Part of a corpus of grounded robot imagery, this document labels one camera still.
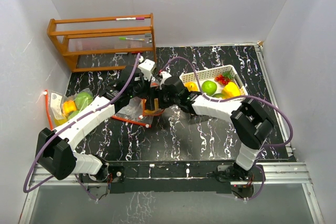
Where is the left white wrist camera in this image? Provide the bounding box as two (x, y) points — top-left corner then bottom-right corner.
(138, 59), (156, 81)

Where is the red cherry tomato bunch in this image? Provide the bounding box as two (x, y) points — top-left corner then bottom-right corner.
(214, 72), (234, 86)

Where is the yellow bell pepper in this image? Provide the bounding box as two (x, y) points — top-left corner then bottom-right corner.
(62, 100), (77, 117)

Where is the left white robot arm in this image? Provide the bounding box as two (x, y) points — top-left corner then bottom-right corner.
(36, 60), (156, 182)

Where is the pink white marker pen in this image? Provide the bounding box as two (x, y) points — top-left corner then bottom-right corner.
(115, 17), (145, 21)

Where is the light green cabbage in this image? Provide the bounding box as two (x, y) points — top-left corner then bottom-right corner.
(75, 91), (93, 110)

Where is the green lime fruit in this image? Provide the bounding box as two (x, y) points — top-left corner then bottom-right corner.
(202, 80), (217, 96)

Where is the green yellow mango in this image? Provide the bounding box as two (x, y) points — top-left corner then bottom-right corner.
(212, 93), (225, 99)

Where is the wooden orange shelf rack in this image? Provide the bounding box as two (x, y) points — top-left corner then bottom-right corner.
(47, 14), (157, 72)

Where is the dark green cabbage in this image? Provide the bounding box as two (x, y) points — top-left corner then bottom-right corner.
(67, 110), (80, 121)

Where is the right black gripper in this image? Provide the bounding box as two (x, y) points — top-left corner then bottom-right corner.
(143, 86), (179, 112)

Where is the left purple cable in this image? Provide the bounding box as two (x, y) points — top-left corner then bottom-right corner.
(23, 52), (144, 200)

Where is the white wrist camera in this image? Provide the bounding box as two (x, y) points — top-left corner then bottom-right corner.
(138, 59), (156, 81)
(159, 71), (171, 89)

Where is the white plastic basket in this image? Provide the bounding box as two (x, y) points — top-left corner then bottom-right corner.
(180, 65), (248, 102)

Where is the green marker pen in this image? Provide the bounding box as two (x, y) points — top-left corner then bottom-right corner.
(118, 37), (145, 41)

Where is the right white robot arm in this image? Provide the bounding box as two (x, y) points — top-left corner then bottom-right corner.
(146, 76), (274, 180)

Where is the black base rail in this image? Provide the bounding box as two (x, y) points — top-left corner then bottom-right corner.
(79, 161), (266, 194)

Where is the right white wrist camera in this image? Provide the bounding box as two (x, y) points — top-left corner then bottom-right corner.
(159, 71), (171, 89)

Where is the yellow banana bunch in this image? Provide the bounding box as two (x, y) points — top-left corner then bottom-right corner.
(222, 82), (240, 99)

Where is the clear red zip bag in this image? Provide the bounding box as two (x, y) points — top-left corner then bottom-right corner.
(43, 89), (93, 130)

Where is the orange fruit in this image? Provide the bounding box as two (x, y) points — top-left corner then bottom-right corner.
(142, 98), (159, 115)

